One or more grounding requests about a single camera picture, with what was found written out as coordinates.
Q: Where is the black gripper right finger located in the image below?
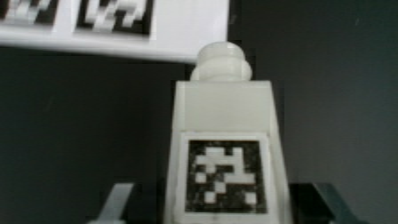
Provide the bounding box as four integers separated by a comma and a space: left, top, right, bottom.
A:
290, 183, 368, 224

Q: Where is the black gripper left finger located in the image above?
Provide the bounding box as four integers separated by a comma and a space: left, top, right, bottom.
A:
87, 183, 135, 224

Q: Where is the white table leg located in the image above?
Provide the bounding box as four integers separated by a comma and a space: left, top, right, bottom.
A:
164, 42, 293, 224

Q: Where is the white plate with fiducial tags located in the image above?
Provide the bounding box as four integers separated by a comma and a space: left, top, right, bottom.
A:
0, 0, 231, 62

